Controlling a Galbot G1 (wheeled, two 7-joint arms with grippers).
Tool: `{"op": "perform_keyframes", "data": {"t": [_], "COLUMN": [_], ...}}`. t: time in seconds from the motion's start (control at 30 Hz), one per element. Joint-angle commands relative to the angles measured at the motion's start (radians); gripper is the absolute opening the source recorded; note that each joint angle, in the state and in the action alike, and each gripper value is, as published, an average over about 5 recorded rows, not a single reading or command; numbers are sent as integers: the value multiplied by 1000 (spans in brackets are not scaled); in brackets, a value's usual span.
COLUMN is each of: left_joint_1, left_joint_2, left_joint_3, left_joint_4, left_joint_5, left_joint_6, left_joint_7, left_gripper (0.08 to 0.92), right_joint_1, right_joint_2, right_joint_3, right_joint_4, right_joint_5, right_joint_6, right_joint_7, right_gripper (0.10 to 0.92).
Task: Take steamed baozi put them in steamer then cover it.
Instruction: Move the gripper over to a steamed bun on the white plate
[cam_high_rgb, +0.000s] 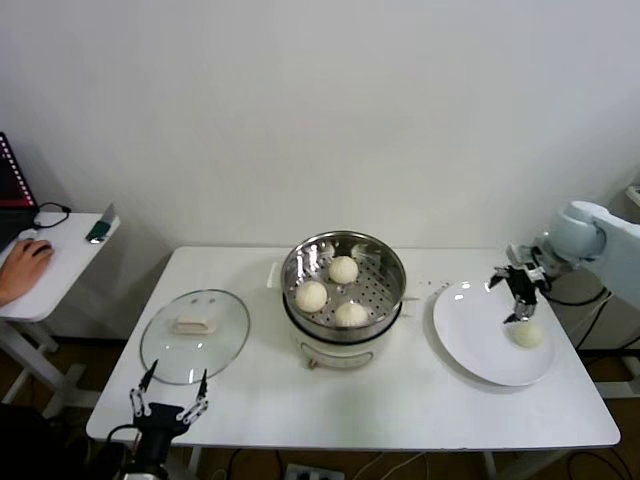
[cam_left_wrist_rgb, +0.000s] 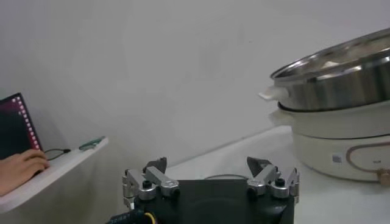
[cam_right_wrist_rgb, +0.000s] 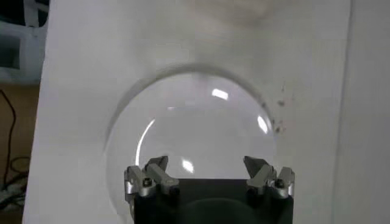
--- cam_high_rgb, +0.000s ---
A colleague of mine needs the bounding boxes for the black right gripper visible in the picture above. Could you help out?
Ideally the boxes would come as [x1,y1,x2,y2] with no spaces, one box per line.
[488,266,540,326]

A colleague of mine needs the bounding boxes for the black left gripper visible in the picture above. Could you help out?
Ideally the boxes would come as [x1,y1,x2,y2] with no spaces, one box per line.
[128,358,211,467]

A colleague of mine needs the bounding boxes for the white steamed baozi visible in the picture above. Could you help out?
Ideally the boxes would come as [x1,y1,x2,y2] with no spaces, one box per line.
[328,255,359,285]
[508,322,545,350]
[294,280,329,314]
[332,302,370,329]

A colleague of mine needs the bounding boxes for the round glass pot lid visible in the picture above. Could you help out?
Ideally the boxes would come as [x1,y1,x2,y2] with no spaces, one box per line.
[139,288,251,385]

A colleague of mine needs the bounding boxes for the stainless steel steamer basket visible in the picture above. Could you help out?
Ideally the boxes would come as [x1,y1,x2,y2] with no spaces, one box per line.
[279,229,407,342]

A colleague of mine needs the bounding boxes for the bare person hand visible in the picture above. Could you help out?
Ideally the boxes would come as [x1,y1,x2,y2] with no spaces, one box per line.
[0,238,55,306]

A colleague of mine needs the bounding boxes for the round white plate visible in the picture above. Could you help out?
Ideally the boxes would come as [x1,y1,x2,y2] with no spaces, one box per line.
[432,280,556,387]

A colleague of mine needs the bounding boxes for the white work table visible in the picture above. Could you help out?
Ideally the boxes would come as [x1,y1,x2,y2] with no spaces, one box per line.
[84,244,621,480]

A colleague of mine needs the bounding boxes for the white side table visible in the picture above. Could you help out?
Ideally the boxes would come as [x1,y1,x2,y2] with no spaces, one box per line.
[0,212,121,416]

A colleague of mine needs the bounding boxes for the white power strip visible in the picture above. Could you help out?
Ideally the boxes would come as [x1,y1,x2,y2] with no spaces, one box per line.
[283,463,346,480]

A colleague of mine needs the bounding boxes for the white electric cooker base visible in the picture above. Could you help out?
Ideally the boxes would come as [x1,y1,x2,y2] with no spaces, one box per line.
[268,260,421,371]

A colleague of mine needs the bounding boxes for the green circuit board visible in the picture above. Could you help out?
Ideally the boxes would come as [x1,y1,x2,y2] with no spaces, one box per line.
[84,218,112,246]

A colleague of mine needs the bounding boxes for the black laptop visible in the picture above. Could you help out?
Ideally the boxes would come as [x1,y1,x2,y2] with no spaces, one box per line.
[0,132,39,251]

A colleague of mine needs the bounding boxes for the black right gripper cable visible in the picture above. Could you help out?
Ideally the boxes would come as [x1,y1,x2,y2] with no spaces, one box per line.
[542,284,614,308]

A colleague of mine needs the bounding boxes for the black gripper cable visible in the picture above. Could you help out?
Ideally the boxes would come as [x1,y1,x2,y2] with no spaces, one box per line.
[103,423,142,452]
[542,284,614,308]

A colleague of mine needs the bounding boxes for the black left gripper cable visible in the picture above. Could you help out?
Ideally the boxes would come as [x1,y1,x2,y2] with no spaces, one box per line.
[103,423,142,452]

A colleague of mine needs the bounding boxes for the white wall cable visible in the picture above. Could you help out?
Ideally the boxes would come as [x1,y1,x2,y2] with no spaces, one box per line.
[569,294,615,336]

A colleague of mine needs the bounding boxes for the black wall cable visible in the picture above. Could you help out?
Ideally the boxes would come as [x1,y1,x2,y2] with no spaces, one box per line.
[574,299,615,351]

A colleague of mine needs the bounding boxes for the black looped usb cable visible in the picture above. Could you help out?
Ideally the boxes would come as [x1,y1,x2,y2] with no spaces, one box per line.
[32,202,71,231]

